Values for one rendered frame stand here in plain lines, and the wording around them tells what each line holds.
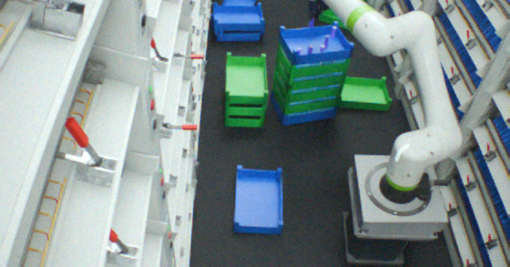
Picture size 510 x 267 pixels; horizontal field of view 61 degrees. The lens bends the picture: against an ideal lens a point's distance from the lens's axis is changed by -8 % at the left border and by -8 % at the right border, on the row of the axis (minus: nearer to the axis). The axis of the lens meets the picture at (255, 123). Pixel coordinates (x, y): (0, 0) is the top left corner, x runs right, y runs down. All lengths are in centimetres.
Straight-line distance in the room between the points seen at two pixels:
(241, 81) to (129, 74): 176
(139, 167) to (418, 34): 111
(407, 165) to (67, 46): 134
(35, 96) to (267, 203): 179
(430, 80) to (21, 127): 146
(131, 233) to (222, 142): 160
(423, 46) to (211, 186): 110
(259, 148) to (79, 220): 182
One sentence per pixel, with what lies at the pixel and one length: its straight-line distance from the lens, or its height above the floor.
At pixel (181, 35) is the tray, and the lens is 141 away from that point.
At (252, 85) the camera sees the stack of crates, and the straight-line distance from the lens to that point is 235.
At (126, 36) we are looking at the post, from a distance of 60.
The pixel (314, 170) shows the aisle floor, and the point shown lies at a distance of 223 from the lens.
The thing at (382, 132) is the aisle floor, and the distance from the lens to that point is 250.
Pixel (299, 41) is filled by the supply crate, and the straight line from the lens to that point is 227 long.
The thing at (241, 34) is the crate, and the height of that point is 5.
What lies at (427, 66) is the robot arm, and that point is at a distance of 165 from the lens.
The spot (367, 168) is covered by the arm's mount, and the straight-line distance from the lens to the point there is 181.
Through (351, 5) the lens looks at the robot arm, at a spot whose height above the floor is 91.
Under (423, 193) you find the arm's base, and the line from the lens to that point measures 176.
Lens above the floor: 172
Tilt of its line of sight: 46 degrees down
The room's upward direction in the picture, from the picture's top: 6 degrees clockwise
